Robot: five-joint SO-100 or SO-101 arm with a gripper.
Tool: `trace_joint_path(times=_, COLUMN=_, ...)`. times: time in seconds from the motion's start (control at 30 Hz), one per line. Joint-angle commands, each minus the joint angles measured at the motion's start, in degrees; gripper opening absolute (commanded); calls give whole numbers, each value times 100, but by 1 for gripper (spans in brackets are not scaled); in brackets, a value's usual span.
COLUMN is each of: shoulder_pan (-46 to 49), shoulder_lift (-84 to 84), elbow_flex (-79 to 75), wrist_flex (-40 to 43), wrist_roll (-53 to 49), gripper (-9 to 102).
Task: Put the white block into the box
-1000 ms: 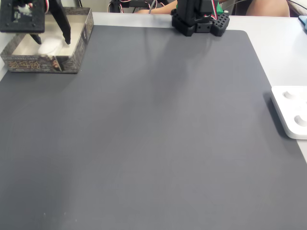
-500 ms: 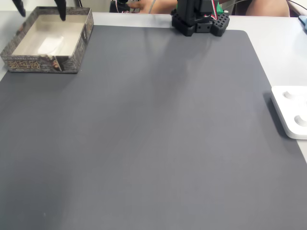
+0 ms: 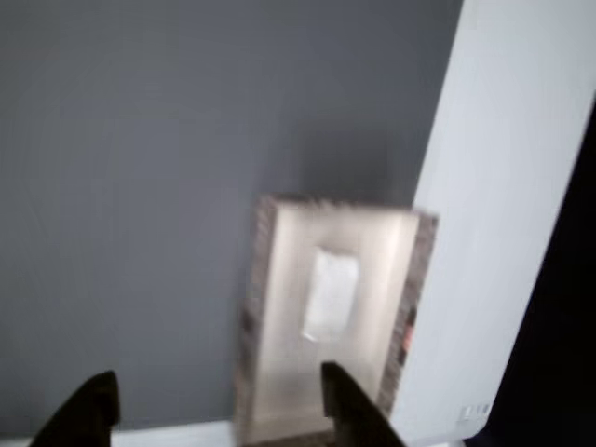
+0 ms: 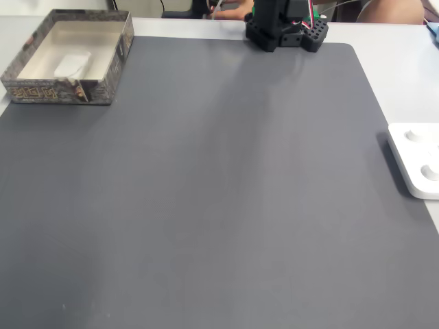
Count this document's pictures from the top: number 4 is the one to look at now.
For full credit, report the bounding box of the person's hand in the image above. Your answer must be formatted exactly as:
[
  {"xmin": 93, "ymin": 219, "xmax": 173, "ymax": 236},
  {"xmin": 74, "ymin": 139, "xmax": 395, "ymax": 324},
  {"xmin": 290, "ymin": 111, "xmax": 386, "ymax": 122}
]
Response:
[{"xmin": 219, "ymin": 0, "xmax": 254, "ymax": 21}]

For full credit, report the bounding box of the white block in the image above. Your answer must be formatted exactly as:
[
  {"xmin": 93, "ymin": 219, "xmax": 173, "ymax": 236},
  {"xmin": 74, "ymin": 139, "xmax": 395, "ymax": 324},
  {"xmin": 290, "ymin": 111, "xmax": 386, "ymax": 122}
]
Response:
[{"xmin": 53, "ymin": 50, "xmax": 93, "ymax": 80}]

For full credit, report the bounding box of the patterned cardboard box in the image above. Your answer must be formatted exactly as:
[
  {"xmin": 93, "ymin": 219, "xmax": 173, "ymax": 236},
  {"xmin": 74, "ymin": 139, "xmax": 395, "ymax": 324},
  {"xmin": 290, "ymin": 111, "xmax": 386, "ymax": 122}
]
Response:
[{"xmin": 0, "ymin": 9, "xmax": 135, "ymax": 106}]

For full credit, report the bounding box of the light blue object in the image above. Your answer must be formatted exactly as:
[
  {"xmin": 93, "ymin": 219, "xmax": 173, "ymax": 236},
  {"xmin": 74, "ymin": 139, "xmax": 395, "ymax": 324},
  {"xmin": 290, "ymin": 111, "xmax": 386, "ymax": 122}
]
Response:
[{"xmin": 426, "ymin": 21, "xmax": 439, "ymax": 45}]

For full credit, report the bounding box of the grey table mat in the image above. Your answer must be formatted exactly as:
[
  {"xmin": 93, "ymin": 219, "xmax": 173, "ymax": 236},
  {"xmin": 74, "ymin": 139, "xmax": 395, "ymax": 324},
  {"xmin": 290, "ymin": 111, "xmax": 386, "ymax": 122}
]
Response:
[{"xmin": 0, "ymin": 35, "xmax": 439, "ymax": 329}]

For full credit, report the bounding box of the thin white cable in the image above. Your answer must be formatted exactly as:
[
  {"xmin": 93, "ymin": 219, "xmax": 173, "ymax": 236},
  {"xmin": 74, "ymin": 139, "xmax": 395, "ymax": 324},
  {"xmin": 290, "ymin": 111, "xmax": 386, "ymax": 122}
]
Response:
[{"xmin": 209, "ymin": 0, "xmax": 224, "ymax": 21}]

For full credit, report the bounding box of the red white servo wire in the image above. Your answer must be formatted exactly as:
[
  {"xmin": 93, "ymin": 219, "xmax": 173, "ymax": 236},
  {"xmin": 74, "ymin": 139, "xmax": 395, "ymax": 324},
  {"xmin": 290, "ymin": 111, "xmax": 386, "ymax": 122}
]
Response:
[{"xmin": 292, "ymin": 0, "xmax": 319, "ymax": 31}]

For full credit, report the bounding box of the white camera stand base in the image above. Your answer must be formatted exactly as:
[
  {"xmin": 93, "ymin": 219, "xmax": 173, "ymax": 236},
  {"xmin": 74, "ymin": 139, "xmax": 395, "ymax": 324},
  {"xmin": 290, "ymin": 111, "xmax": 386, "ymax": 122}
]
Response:
[{"xmin": 387, "ymin": 122, "xmax": 439, "ymax": 200}]

